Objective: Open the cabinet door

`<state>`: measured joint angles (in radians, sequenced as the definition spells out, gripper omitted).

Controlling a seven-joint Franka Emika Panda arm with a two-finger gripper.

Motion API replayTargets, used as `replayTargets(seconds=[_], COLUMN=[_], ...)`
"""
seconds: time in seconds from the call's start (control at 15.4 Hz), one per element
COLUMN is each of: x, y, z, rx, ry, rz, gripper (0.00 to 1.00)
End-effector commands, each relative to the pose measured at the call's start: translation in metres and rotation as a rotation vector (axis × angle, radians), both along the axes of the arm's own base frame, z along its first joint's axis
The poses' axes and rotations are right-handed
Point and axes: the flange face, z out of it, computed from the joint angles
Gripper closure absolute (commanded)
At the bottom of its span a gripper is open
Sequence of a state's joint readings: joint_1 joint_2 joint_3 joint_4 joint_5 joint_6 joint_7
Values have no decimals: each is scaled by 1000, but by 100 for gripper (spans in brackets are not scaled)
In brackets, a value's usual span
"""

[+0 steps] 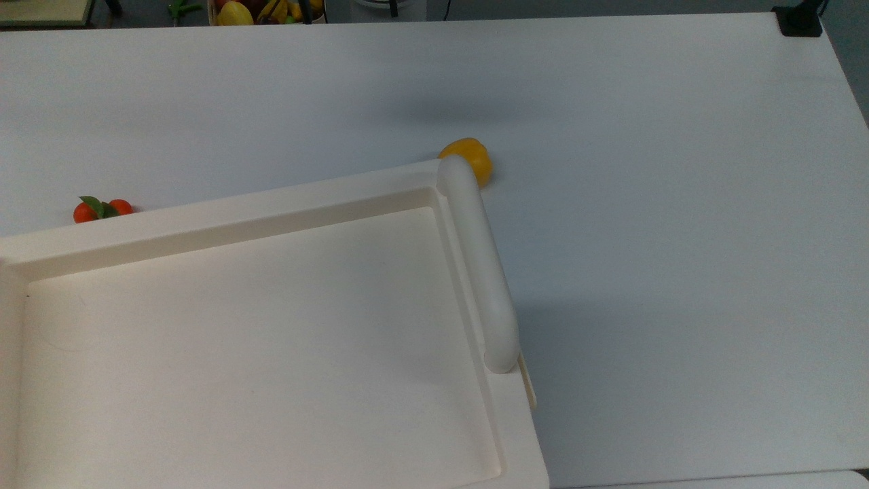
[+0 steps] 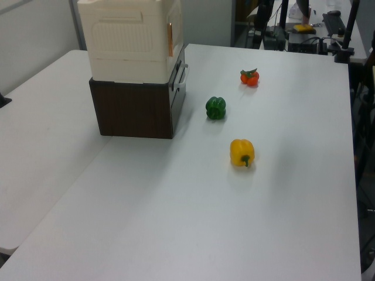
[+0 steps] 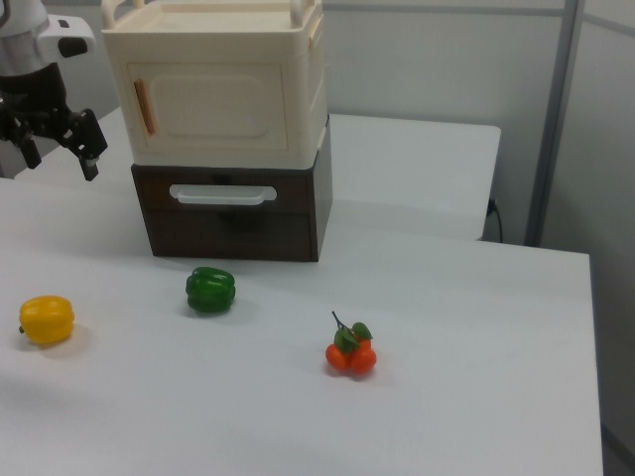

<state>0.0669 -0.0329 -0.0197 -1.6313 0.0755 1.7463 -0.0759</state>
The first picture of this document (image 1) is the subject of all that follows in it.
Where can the cream plastic cabinet body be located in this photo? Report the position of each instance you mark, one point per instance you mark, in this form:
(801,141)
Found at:
(237,339)

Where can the yellow bell pepper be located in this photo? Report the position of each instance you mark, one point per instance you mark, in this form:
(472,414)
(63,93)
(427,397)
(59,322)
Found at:
(476,155)

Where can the yellow banana bunch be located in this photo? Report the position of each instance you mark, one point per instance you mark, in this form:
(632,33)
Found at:
(275,10)

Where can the yellow round fruit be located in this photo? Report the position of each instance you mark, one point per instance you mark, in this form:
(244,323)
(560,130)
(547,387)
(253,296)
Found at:
(234,13)

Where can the white fruit basket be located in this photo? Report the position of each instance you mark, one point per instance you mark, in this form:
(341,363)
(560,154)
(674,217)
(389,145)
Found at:
(212,13)

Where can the green toy object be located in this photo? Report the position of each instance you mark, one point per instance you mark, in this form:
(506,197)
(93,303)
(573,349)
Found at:
(182,9)

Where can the orange tomatoes with leaves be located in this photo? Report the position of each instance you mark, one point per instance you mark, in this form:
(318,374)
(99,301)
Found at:
(84,214)

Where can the black table clamp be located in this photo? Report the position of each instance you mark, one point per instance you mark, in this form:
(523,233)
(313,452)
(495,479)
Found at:
(798,22)

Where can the flat beige box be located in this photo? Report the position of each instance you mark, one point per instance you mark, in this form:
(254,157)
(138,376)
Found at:
(41,10)

